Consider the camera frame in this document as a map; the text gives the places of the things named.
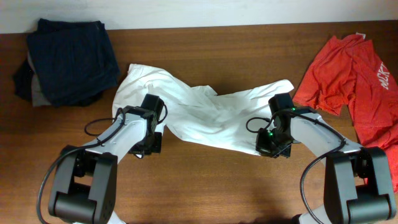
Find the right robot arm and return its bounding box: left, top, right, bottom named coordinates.
left=256, top=93, right=397, bottom=224

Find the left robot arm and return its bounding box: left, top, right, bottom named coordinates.
left=48, top=94, right=167, bottom=223

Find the red t-shirt white lettering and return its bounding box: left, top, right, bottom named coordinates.
left=293, top=33, right=397, bottom=191

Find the dark navy folded garment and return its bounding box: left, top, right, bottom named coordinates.
left=27, top=19, right=120, bottom=106

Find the grey folded garment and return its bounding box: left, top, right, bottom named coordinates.
left=27, top=52, right=51, bottom=107

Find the black folded garment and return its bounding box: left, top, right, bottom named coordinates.
left=12, top=59, right=34, bottom=101

